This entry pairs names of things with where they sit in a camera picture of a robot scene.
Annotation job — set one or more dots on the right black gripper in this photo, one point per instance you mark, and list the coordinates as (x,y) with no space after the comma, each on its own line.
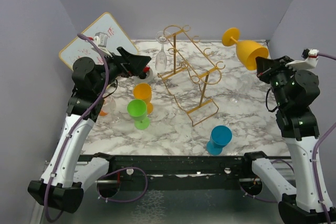
(266,66)

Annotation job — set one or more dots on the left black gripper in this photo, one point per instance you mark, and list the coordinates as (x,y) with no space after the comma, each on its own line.
(133,65)

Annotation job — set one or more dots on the yellow goblet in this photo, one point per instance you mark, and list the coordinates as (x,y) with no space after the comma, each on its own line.
(143,91)
(246,50)

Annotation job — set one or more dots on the clear wine glass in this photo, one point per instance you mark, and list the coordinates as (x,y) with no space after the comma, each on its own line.
(161,58)

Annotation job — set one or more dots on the blue goblet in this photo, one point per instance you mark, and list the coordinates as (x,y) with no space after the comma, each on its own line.
(220,137)

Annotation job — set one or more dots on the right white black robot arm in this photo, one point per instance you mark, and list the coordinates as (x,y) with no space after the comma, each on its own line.
(294,90)

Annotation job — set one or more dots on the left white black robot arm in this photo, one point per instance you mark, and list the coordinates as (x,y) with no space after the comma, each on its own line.
(62,186)

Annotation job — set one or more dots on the grey holder with marker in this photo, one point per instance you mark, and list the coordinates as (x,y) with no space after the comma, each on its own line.
(146,75)

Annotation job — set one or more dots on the clear glass right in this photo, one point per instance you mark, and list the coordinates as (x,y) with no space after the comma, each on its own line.
(243,85)

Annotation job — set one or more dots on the green goblet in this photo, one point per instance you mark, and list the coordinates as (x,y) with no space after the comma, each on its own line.
(137,110)

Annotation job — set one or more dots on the clear glass left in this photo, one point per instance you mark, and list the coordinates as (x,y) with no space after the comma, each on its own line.
(109,105)

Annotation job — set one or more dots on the whiteboard with red writing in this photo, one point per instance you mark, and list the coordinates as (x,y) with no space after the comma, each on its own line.
(78,48)

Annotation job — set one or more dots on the orange cup left back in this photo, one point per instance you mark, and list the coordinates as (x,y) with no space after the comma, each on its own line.
(102,113)

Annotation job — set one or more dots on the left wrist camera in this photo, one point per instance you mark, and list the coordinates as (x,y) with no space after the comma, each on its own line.
(100,40)

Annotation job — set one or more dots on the gold wire glass rack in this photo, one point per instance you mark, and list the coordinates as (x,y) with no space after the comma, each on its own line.
(180,64)

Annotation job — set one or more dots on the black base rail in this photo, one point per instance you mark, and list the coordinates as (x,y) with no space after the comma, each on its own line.
(180,172)

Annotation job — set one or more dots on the aluminium extrusion rail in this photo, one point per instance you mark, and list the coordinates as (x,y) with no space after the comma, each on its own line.
(44,169)

